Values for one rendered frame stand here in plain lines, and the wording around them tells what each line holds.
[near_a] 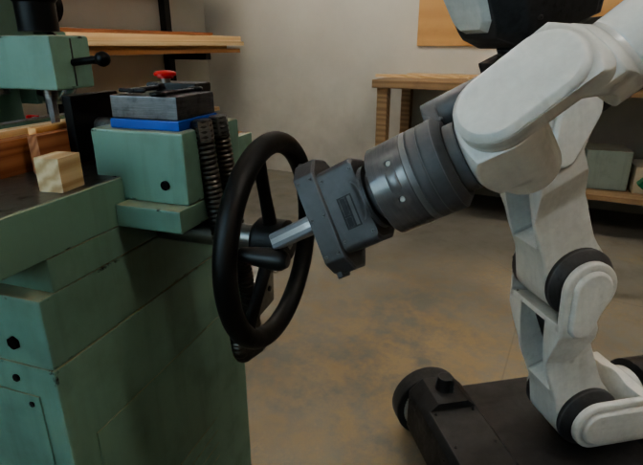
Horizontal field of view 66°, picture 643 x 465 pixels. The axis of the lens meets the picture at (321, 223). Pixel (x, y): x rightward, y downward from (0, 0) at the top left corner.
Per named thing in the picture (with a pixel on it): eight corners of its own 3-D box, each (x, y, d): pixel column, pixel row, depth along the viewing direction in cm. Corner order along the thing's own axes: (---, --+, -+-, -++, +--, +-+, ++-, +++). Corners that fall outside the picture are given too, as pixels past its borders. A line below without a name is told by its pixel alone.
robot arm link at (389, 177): (361, 270, 56) (461, 231, 50) (323, 285, 47) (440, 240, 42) (321, 166, 57) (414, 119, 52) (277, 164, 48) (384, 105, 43)
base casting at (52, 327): (51, 375, 55) (34, 302, 52) (-255, 296, 73) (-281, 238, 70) (238, 236, 95) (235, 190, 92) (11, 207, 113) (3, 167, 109)
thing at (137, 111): (179, 131, 59) (174, 83, 57) (104, 127, 62) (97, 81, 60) (232, 117, 71) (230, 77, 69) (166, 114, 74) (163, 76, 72)
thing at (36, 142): (44, 174, 64) (36, 136, 62) (33, 173, 64) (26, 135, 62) (129, 150, 78) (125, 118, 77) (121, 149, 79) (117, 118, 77)
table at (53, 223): (35, 322, 41) (20, 256, 39) (-197, 272, 50) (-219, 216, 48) (299, 165, 95) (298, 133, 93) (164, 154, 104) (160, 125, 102)
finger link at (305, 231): (267, 243, 53) (314, 221, 50) (282, 240, 56) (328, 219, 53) (273, 256, 53) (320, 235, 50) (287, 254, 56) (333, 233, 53)
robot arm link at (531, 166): (459, 234, 49) (578, 188, 44) (415, 196, 41) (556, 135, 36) (430, 143, 55) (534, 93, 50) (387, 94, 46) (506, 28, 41)
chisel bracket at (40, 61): (59, 102, 66) (48, 34, 63) (-18, 99, 71) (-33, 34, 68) (99, 97, 73) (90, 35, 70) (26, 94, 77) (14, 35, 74)
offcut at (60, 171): (63, 193, 56) (56, 158, 54) (39, 191, 56) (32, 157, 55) (85, 185, 59) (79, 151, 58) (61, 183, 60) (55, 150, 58)
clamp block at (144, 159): (187, 208, 60) (180, 134, 57) (98, 197, 65) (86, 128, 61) (243, 178, 74) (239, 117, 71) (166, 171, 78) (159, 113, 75)
